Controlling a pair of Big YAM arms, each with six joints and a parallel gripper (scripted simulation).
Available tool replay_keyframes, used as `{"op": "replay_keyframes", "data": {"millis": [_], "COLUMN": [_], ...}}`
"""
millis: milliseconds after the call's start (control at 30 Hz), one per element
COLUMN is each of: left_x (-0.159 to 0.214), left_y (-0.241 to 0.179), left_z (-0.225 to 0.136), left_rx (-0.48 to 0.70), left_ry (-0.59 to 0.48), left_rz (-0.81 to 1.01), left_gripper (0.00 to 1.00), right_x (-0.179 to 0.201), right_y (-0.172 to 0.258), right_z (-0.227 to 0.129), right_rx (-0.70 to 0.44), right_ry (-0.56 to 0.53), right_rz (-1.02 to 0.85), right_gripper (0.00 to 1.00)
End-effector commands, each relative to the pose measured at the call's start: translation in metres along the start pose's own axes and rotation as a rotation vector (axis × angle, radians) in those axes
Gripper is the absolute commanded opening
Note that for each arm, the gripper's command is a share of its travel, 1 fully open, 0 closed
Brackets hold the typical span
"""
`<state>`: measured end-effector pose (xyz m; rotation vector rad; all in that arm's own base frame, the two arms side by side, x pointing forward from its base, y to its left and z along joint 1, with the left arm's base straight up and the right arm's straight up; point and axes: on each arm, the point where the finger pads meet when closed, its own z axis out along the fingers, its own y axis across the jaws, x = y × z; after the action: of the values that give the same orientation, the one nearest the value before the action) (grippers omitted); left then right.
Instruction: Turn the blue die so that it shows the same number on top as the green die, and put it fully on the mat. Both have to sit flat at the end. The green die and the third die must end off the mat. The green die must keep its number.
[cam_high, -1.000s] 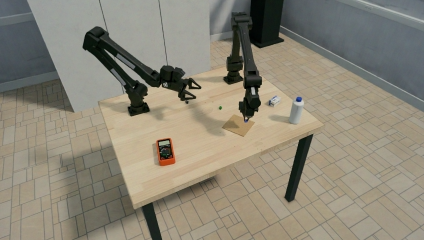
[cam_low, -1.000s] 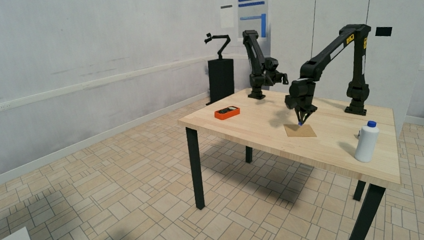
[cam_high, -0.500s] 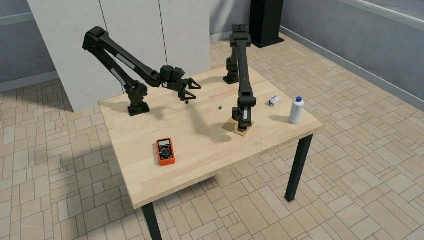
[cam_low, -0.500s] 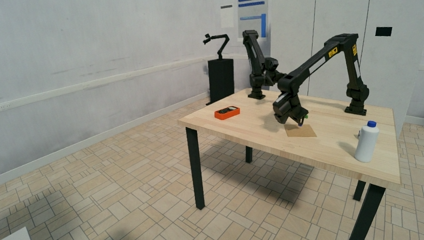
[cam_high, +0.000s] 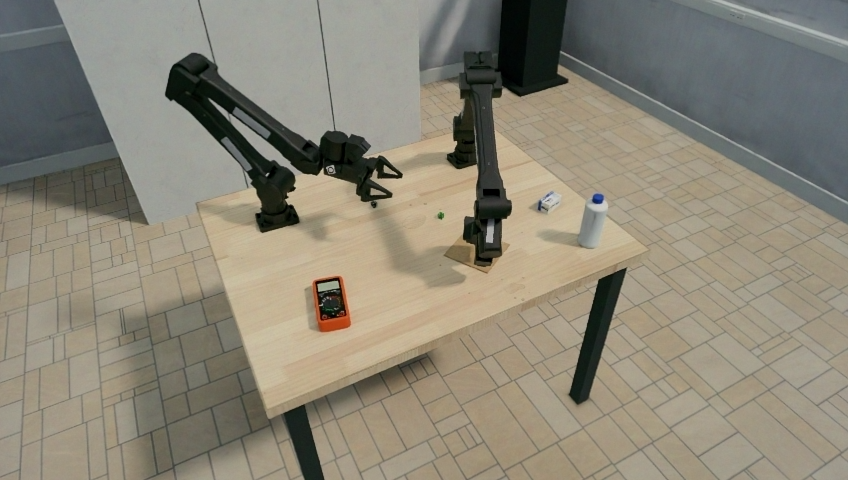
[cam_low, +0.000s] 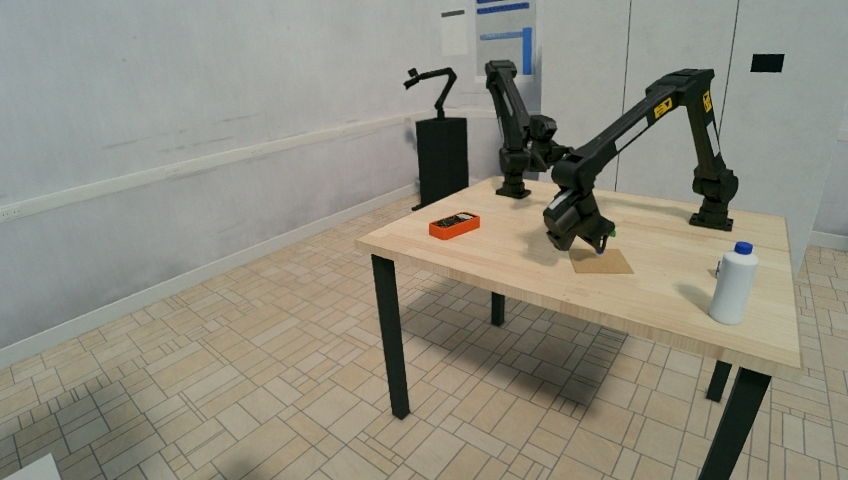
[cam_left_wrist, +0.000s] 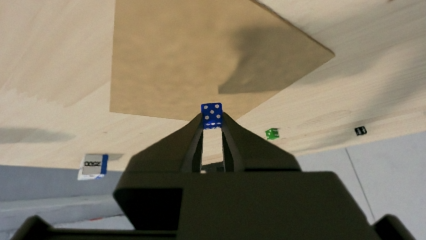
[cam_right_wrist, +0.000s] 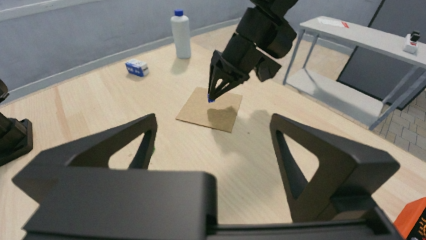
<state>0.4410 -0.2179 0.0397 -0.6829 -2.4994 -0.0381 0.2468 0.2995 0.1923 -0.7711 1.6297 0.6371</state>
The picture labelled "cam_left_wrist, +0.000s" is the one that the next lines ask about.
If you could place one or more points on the blue die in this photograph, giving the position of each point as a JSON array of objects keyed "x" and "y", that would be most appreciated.
[{"x": 212, "y": 115}]

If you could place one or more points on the brown square mat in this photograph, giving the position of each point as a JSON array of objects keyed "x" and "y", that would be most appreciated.
[{"x": 171, "y": 56}]

